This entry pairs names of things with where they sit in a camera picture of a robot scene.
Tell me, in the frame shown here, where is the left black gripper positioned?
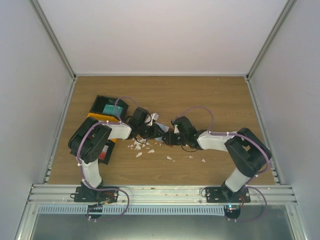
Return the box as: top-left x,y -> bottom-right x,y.
138,123 -> 164,140

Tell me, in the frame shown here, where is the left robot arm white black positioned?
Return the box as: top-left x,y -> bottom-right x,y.
68,107 -> 169,202

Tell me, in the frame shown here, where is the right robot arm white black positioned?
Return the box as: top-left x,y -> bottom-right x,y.
160,116 -> 272,203

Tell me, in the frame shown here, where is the orange bin with white cards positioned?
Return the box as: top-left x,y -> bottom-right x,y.
87,112 -> 121,143

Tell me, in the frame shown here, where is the black bin with red cards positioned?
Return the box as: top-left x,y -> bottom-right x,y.
98,140 -> 115,165

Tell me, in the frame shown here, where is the red cards stack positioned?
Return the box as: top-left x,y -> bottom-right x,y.
99,145 -> 109,160

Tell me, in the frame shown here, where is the black bin with teal cards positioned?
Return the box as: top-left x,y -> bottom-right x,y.
89,95 -> 129,119

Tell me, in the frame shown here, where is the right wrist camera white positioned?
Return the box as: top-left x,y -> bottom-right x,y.
172,122 -> 180,134

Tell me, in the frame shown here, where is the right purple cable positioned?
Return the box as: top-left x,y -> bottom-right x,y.
174,106 -> 273,178

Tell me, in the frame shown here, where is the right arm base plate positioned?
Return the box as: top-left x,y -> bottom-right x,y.
200,186 -> 251,204

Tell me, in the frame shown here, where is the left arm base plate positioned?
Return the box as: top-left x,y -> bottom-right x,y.
70,185 -> 119,204

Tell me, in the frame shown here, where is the aluminium front rail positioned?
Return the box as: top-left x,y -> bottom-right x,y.
27,184 -> 297,205

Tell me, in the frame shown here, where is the grey slotted cable duct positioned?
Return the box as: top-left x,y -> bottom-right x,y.
38,204 -> 225,216

